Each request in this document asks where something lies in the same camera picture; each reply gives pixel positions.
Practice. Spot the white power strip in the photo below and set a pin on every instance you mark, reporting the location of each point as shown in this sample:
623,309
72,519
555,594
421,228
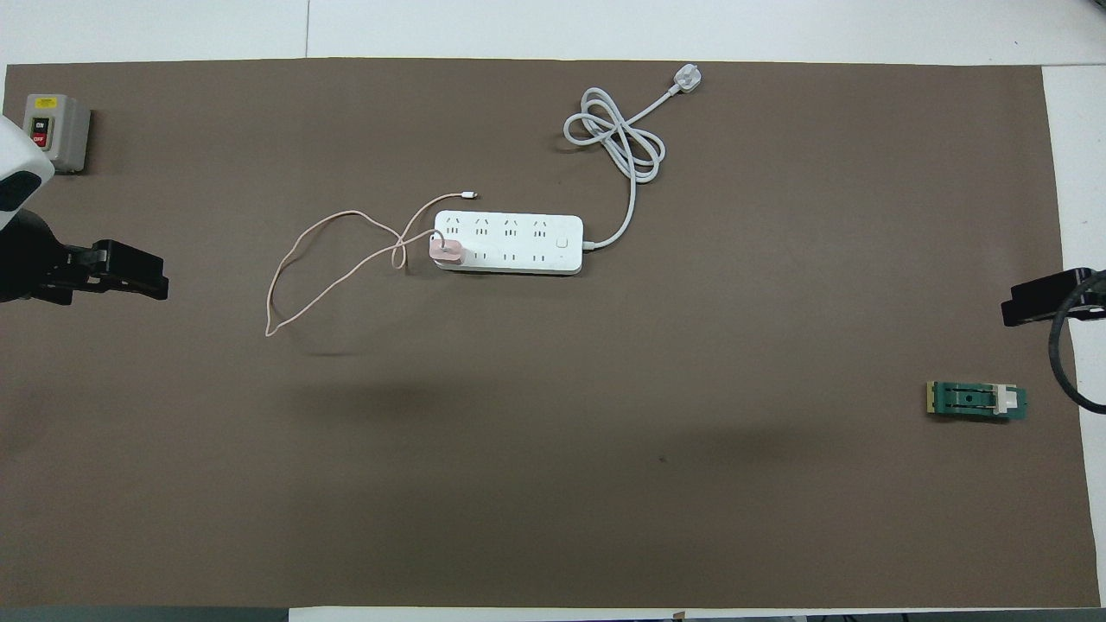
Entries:
518,244

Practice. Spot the green knife switch yellow base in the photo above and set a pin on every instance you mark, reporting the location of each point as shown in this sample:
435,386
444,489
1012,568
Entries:
968,402

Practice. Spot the grey on off switch box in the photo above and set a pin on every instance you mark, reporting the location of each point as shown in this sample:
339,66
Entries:
65,131

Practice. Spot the brown table mat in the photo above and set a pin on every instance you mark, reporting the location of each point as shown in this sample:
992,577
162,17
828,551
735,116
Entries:
553,449

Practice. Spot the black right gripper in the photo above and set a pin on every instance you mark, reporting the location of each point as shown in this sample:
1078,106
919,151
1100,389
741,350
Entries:
1096,294

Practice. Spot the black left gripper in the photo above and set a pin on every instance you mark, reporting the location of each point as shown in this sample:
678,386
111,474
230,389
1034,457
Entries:
26,259

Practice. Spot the pink wall charger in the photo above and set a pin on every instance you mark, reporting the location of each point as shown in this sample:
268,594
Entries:
448,252

